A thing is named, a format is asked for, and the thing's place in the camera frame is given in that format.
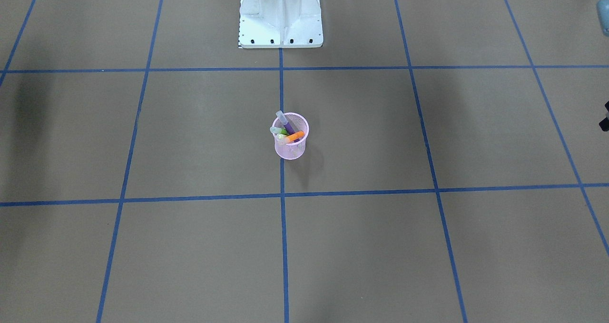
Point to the purple marker pen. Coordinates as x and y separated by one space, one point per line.
285 123

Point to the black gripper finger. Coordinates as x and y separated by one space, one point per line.
604 123

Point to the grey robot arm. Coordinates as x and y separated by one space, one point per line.
602 8

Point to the green marker pen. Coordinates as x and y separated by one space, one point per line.
279 131

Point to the pink mesh pen holder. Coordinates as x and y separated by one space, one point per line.
295 149

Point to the orange marker pen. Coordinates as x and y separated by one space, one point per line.
294 137

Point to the brown paper table cover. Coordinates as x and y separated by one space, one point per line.
454 169

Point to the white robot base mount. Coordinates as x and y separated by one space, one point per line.
280 24

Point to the yellow marker pen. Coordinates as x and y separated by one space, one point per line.
282 139

